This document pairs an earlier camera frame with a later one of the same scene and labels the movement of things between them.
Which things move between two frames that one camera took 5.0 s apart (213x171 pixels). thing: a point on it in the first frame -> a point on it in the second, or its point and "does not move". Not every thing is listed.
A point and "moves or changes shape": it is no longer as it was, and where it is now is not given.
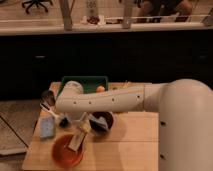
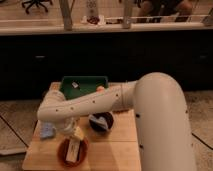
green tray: [88, 84] does not move
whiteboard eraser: [77, 140] moves or changes shape
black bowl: [101, 122] does not move
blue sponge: [47, 124] does not move
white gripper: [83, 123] -> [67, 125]
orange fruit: [100, 89] does not move
